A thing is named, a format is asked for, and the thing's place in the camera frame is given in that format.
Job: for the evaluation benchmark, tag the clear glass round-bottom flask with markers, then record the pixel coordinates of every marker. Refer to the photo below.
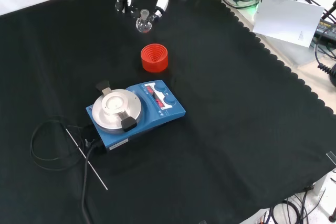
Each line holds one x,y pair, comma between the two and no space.
144,26

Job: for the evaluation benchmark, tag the orange ribbed flask holder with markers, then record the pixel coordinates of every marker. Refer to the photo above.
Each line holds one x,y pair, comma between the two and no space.
154,61

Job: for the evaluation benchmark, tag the heater with blue base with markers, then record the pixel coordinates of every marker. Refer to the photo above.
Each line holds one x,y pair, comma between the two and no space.
160,119

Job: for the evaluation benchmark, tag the pale white board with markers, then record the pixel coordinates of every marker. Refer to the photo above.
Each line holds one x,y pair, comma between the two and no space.
286,22

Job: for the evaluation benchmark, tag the black power adapter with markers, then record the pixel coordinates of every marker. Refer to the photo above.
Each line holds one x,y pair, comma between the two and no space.
325,28

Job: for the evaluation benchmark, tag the thin metal probe rod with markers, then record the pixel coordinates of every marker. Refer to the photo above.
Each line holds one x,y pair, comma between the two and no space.
86,159

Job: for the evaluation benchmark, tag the clear cloth clip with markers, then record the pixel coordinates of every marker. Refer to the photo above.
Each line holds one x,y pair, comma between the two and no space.
202,222
331,157

